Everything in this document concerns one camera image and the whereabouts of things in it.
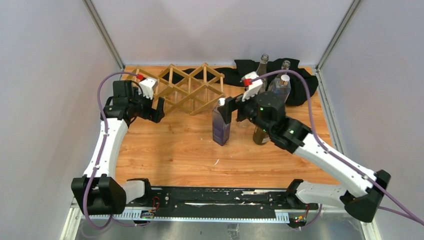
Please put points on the dark green wine bottle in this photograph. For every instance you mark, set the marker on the dark green wine bottle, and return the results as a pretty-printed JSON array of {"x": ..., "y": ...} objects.
[{"x": 260, "y": 136}]

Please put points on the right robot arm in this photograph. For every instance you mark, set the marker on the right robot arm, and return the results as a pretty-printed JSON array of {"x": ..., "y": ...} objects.
[{"x": 360, "y": 190}]

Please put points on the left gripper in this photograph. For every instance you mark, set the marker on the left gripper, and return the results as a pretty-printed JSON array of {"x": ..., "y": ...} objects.
[{"x": 155, "y": 115}]

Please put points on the black cloth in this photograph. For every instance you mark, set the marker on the black cloth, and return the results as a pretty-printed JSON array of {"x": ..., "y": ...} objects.
[{"x": 297, "y": 96}]

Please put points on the clear bottle dark label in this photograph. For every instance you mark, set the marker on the clear bottle dark label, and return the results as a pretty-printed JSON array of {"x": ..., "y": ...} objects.
[{"x": 285, "y": 66}]

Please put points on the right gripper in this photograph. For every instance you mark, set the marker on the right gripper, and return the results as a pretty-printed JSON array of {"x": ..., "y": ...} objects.
[{"x": 230, "y": 105}]

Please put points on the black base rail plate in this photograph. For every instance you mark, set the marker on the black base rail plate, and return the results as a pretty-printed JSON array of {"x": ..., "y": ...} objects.
[{"x": 221, "y": 204}]

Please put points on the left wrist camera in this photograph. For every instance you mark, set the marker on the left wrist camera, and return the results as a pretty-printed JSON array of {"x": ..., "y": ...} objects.
[{"x": 148, "y": 87}]

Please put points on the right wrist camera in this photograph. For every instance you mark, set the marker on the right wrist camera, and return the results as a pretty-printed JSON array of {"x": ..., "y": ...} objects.
[{"x": 253, "y": 83}]

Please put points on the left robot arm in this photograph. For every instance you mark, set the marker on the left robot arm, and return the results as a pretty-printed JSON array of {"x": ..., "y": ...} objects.
[{"x": 97, "y": 192}]

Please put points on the wooden wine rack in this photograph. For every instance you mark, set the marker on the wooden wine rack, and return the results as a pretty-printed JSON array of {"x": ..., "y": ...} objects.
[{"x": 191, "y": 93}]

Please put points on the clear glass bottle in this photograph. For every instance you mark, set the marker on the clear glass bottle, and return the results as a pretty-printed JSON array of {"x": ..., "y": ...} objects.
[{"x": 262, "y": 67}]

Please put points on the blue labelled bottle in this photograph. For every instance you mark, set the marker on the blue labelled bottle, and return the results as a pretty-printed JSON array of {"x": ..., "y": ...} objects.
[{"x": 281, "y": 86}]

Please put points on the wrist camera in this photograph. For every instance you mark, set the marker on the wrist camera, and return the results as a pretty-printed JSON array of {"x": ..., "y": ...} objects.
[
  {"x": 148, "y": 87},
  {"x": 253, "y": 83}
]

